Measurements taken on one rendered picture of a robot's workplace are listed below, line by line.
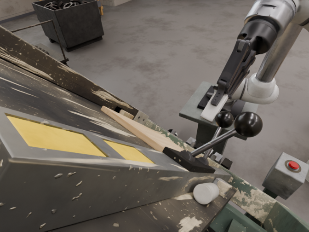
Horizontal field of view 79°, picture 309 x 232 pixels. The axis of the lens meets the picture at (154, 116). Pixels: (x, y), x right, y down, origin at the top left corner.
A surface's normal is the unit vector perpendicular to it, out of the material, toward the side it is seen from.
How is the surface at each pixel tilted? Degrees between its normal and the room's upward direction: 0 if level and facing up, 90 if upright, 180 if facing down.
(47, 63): 90
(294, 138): 0
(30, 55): 90
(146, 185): 90
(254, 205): 36
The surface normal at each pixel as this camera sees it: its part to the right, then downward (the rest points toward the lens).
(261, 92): -0.25, 0.74
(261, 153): -0.04, -0.73
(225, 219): -0.43, -0.28
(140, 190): 0.73, 0.44
